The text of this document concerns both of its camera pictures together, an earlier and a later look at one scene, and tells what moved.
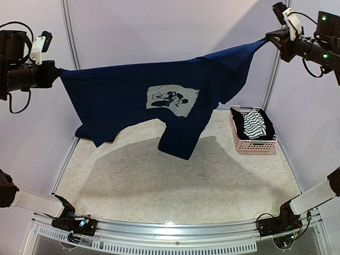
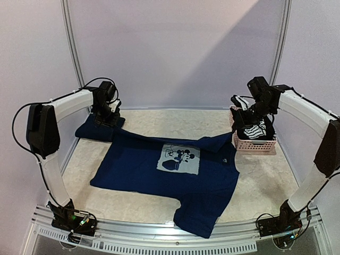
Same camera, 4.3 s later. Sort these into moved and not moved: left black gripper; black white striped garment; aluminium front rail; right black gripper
Moved: left black gripper; right black gripper
Not moved: aluminium front rail; black white striped garment
